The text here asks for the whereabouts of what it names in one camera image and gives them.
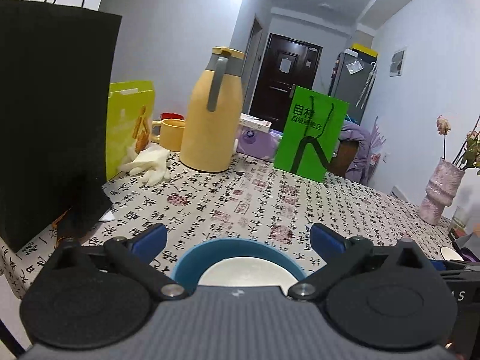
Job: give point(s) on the red black box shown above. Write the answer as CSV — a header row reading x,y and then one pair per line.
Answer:
x,y
455,234

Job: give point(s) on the white rubber glove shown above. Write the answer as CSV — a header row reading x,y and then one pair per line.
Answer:
x,y
153,159

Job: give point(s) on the clear glass cup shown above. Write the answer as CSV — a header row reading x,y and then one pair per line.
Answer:
x,y
459,217

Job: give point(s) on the yellow mug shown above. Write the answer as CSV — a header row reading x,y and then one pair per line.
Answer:
x,y
170,135

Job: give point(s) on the blue bowl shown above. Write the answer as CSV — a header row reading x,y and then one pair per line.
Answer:
x,y
187,266

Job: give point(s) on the yellow box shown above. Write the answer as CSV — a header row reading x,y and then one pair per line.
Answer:
x,y
365,50

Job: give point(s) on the purple tissue pack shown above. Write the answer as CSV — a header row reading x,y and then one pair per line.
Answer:
x,y
258,142

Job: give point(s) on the pink ceramic vase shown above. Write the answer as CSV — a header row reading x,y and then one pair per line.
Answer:
x,y
438,191

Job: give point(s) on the clear plastic pouch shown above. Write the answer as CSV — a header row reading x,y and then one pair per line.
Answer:
x,y
354,66

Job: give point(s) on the white paper notice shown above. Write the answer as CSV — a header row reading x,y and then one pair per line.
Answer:
x,y
285,65

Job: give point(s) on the black orange felt pouch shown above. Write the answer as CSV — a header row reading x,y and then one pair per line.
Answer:
x,y
86,210

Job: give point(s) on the white flat box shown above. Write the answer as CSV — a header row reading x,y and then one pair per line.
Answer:
x,y
255,122

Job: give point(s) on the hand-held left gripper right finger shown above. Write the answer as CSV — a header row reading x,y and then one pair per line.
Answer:
x,y
326,243

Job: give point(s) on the purple padded jacket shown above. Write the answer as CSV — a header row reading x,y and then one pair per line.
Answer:
x,y
360,146

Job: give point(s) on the black paper bag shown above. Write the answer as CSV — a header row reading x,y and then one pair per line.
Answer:
x,y
48,101

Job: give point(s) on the white paper scrap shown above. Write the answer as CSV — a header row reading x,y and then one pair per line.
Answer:
x,y
107,216

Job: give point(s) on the yellow thermos jug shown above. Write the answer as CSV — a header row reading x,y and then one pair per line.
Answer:
x,y
210,131

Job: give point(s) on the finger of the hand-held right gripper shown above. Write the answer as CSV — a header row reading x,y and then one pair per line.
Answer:
x,y
438,265
465,276

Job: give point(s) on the dark entrance door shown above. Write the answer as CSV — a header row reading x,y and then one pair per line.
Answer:
x,y
270,82

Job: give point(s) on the red mug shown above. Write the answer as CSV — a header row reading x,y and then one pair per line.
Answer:
x,y
171,116

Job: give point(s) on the folded pale umbrella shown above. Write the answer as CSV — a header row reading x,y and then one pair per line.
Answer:
x,y
367,84

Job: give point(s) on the grey refrigerator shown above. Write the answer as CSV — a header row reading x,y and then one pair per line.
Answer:
x,y
350,93

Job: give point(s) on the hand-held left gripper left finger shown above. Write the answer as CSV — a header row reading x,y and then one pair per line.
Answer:
x,y
150,242

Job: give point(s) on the wooden chair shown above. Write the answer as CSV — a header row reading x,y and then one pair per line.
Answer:
x,y
343,157

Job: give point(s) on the yellow-green paper bag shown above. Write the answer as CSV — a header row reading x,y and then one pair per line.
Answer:
x,y
125,120

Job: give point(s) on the grey interior door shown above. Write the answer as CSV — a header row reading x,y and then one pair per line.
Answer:
x,y
253,63

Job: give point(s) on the green paper bag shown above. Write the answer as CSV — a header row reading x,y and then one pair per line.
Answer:
x,y
292,150

